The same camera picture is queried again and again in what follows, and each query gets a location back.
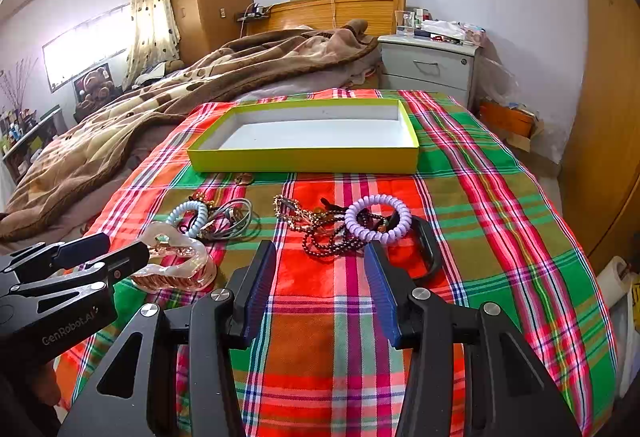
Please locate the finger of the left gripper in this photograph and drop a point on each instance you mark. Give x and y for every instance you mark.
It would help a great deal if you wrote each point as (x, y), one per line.
(42, 257)
(109, 268)

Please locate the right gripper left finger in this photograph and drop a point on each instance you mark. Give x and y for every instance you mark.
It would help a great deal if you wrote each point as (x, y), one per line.
(133, 390)

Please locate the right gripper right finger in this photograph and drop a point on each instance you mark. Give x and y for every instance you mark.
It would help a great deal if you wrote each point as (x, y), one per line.
(508, 391)

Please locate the pearl hair claw clip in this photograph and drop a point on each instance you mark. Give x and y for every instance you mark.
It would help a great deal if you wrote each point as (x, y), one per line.
(176, 262)

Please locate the black smart band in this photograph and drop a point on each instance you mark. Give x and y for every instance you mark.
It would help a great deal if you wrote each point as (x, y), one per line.
(428, 259)

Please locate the gold chain hair clip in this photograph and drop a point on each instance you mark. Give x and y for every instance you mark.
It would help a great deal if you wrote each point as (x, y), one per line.
(295, 216)

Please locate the low side shelf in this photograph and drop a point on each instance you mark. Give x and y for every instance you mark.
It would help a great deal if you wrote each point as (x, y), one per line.
(24, 152)

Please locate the brown patterned blanket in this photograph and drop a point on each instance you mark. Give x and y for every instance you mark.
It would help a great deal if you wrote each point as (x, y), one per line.
(77, 173)

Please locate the paper towel roll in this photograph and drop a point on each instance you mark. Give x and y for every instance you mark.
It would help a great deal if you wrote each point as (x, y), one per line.
(614, 281)

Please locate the plaid bed cloth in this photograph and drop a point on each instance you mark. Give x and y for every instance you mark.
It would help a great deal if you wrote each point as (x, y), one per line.
(320, 365)

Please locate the wooden door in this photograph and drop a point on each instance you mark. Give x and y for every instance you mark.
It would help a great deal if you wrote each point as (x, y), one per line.
(599, 178)

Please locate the dotted curtain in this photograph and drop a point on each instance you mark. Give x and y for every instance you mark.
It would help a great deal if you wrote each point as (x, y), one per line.
(153, 37)

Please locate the orange cardboard box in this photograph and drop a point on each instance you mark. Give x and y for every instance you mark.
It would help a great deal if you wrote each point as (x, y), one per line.
(514, 126)

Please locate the yellow-green shallow box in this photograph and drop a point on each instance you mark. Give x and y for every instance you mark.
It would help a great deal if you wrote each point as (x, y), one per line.
(332, 136)

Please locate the grey bedside cabinet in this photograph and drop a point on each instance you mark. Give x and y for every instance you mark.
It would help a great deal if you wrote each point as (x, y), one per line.
(415, 63)

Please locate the wooden headboard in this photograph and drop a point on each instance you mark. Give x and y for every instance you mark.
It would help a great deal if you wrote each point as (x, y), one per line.
(327, 15)

